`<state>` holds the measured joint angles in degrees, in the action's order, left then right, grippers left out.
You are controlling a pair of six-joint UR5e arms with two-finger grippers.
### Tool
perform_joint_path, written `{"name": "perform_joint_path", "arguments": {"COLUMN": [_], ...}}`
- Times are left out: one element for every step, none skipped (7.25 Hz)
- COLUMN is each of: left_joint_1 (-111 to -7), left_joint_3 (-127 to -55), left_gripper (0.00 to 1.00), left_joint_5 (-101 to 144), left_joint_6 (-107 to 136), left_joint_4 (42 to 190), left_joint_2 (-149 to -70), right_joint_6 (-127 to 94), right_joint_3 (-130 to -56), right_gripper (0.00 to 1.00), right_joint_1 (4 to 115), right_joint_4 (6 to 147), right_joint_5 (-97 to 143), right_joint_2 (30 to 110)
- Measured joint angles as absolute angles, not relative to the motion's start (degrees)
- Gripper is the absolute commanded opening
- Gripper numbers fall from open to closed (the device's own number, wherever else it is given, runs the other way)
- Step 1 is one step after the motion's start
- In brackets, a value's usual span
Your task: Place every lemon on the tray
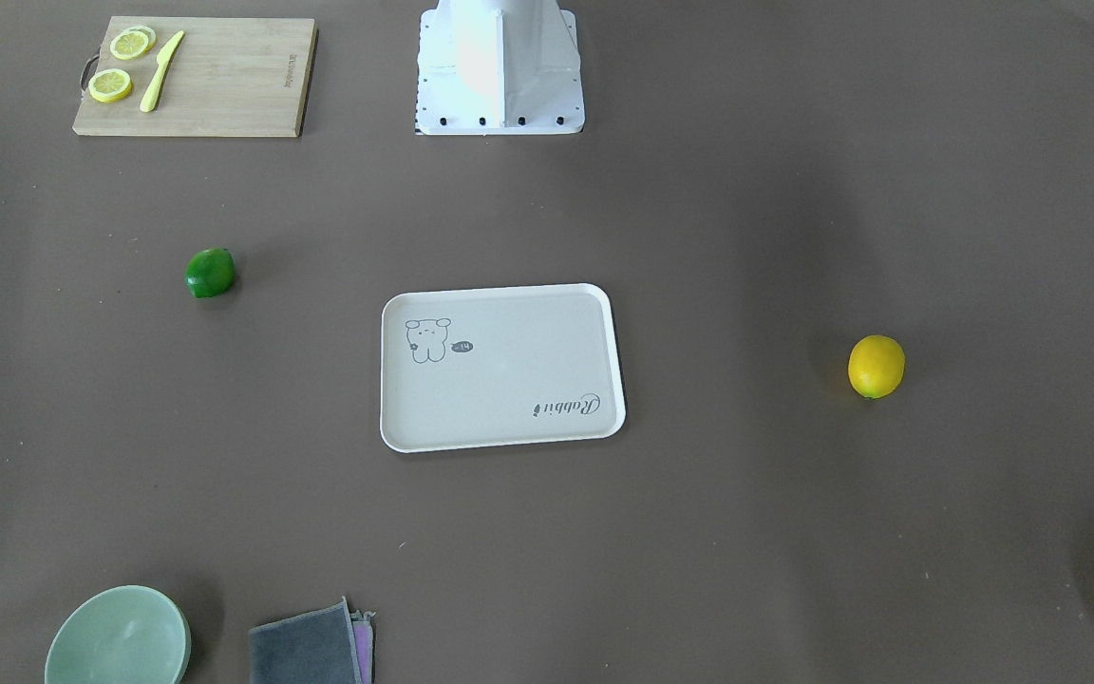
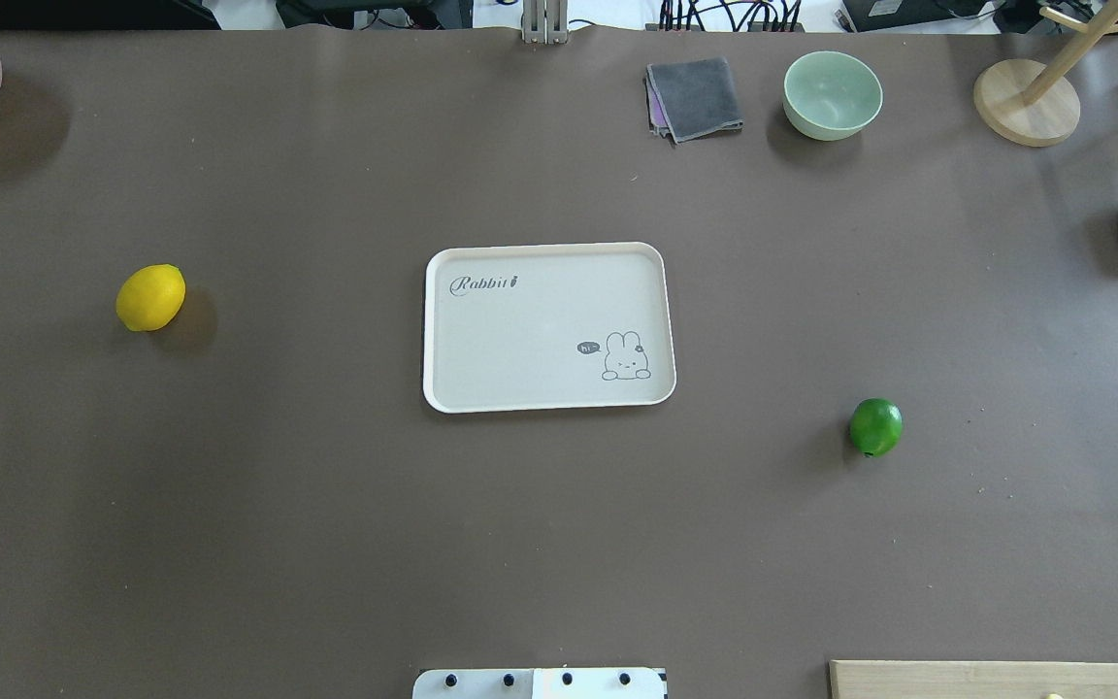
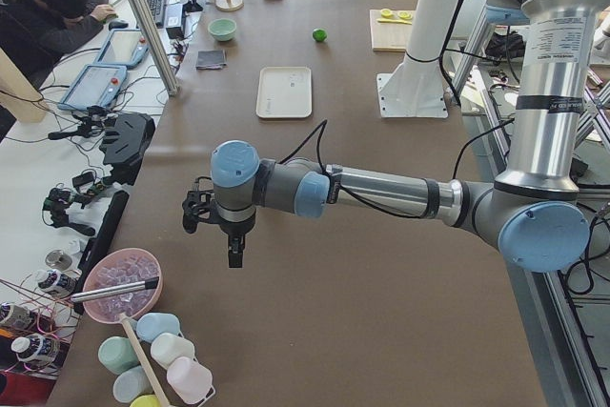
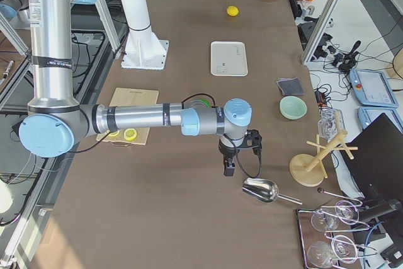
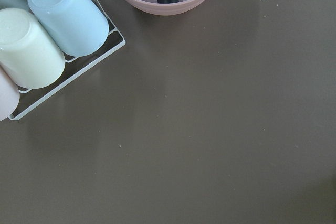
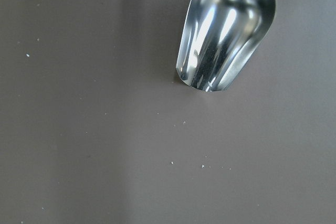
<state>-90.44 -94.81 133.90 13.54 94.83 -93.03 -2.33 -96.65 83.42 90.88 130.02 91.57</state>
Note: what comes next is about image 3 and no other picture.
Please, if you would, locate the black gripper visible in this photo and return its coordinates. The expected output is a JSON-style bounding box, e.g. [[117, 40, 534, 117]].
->
[[217, 206, 256, 268]]

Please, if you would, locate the green lime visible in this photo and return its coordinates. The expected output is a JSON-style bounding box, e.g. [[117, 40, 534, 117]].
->
[[312, 29, 328, 43]]

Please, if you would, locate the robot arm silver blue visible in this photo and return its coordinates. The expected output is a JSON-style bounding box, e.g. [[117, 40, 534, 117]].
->
[[208, 0, 609, 273]]

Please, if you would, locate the cream rectangular tray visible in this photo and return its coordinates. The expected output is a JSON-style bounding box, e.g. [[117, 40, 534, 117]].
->
[[255, 67, 313, 119]]

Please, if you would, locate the pink bowl with ice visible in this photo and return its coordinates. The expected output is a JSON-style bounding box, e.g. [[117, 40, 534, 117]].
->
[[83, 248, 163, 324]]

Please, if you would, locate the white plastic cup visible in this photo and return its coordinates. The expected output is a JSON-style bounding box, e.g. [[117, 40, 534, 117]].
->
[[151, 333, 195, 369]]

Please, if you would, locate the wooden spoon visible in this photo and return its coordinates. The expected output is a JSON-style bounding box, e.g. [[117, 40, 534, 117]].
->
[[118, 313, 172, 407]]

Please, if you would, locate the black long bar case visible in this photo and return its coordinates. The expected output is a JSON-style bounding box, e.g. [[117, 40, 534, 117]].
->
[[79, 191, 130, 278]]

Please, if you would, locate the pink plastic cup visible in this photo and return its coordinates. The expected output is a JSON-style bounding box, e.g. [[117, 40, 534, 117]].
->
[[166, 356, 215, 405]]

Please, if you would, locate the green plastic cup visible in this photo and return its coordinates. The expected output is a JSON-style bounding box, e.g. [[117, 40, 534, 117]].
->
[[98, 336, 139, 376]]

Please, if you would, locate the pale blue plastic cup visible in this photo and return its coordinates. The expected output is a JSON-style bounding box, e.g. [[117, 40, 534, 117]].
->
[[112, 366, 153, 403]]

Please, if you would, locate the yellow plastic cup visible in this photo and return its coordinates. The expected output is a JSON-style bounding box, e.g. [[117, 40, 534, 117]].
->
[[130, 394, 161, 407]]

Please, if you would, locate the dark folded cloth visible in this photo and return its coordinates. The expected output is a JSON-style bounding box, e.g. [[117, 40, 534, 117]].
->
[[195, 50, 227, 71]]

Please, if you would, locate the blue teach pendant near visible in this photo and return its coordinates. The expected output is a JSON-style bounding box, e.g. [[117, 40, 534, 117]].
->
[[57, 63, 128, 112]]

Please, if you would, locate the blue teach pendant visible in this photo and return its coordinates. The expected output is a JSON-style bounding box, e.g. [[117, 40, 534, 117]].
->
[[95, 29, 149, 69], [57, 63, 128, 112]]

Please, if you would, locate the mint green bowl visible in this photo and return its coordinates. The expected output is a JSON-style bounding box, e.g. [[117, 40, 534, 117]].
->
[[208, 18, 237, 42]]

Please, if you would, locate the blue teach pendant far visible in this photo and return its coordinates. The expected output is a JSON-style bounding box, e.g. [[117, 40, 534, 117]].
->
[[95, 29, 149, 69]]

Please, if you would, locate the wooden cutting board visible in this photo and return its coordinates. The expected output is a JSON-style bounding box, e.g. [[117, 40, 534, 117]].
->
[[369, 9, 415, 52]]

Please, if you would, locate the black keyboard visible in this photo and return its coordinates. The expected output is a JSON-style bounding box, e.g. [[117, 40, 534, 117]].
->
[[146, 0, 166, 28]]

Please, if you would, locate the yellow plastic knife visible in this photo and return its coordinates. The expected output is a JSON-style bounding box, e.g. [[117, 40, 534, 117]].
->
[[376, 18, 413, 25]]

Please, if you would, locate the lemon half slice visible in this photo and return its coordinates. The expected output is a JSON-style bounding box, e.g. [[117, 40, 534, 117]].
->
[[397, 10, 413, 21], [379, 9, 394, 19]]

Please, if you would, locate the seated person in black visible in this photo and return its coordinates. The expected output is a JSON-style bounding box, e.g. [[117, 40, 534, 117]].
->
[[1, 0, 117, 88]]

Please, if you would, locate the black plastic bracket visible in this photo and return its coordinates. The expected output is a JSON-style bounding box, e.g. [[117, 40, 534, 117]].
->
[[99, 112, 155, 186]]

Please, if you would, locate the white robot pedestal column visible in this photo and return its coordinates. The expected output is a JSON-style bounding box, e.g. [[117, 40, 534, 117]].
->
[[377, 0, 461, 118]]

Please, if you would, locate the aluminium frame post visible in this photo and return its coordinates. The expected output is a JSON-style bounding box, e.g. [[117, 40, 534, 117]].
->
[[128, 0, 179, 96]]

